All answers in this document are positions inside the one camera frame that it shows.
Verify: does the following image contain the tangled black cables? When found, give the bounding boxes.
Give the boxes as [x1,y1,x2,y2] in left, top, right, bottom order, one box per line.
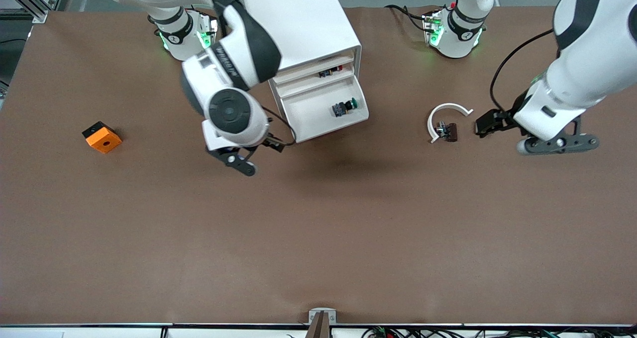
[361,327,637,338]

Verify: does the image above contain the brown electrical component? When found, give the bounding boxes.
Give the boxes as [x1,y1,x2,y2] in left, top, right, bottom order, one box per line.
[435,121,458,143]

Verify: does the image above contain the brown mount post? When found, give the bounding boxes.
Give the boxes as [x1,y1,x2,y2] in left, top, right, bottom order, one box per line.
[305,312,331,338]

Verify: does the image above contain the white drawer cabinet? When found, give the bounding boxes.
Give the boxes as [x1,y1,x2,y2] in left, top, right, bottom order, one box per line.
[240,0,362,122]

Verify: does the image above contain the orange and black block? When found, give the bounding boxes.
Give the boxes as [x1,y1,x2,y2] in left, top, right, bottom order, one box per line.
[82,121,123,154]

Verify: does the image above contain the brown table mat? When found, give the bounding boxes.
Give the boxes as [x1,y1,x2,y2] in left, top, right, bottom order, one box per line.
[0,4,637,326]

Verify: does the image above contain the aluminium frame profile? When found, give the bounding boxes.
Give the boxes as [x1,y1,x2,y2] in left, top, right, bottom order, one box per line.
[0,0,68,24]

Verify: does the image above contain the white C-shaped ring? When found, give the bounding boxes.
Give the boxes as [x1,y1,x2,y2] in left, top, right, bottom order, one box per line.
[427,103,474,144]

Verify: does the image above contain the green push button switch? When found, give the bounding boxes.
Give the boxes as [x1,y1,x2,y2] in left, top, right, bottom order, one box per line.
[332,97,359,119]

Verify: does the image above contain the grey metal bracket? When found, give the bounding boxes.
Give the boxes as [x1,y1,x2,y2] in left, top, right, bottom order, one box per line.
[308,308,337,325]

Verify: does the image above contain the black base cable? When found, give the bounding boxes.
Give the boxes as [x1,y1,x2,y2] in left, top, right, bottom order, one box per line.
[384,3,429,32]

